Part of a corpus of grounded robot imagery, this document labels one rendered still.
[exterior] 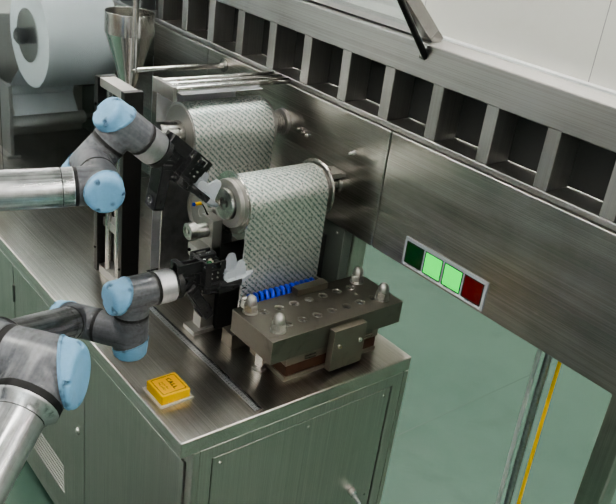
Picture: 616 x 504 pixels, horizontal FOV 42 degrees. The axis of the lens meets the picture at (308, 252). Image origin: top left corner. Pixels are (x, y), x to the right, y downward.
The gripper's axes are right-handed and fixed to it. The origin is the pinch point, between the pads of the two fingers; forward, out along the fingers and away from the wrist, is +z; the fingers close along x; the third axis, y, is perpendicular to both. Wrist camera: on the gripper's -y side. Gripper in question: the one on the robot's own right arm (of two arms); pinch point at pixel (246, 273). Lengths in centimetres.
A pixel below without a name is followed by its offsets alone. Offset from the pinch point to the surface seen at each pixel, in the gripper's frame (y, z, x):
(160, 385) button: -16.5, -27.4, -9.6
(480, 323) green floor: -108, 200, 68
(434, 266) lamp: 10.0, 29.6, -30.6
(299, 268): -2.1, 15.9, -0.3
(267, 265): 1.0, 5.7, -0.3
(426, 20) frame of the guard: 61, 30, -14
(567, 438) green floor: -109, 162, -11
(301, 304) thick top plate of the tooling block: -5.8, 9.8, -9.7
